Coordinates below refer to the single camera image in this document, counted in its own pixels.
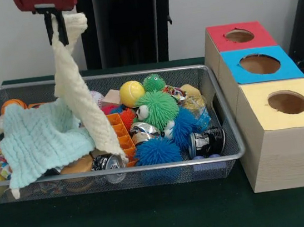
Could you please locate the cream waffle cloth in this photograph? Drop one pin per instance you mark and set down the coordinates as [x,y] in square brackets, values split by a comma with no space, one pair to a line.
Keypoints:
[83,105]

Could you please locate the bottle with blue label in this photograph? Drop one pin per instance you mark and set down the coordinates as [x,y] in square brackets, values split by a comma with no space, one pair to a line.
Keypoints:
[203,118]

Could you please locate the wooden box with three holes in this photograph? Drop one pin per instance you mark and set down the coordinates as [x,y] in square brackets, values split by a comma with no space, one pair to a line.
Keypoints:
[286,157]

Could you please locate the orange toy basketball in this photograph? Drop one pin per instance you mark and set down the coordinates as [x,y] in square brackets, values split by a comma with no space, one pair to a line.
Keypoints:
[13,105]

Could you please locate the yellow tennis ball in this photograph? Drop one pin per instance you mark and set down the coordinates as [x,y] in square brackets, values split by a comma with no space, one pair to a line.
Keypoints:
[132,93]

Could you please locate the light blue waffle cloth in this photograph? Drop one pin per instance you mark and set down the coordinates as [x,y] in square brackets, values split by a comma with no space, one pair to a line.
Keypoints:
[40,139]

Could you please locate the orange grid tray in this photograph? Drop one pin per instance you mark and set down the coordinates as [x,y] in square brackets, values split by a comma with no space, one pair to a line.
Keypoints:
[122,134]

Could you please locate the large green spiky ball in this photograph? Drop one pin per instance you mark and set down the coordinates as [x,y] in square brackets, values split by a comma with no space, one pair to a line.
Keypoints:
[157,108]

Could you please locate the blue spiky rubber ball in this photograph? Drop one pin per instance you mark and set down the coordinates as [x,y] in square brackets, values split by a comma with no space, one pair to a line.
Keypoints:
[183,124]
[157,152]

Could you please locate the crushed black drink can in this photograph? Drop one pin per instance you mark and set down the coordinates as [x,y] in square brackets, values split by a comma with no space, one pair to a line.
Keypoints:
[209,142]

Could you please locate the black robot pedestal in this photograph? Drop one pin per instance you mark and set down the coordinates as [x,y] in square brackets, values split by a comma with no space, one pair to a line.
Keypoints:
[131,38]

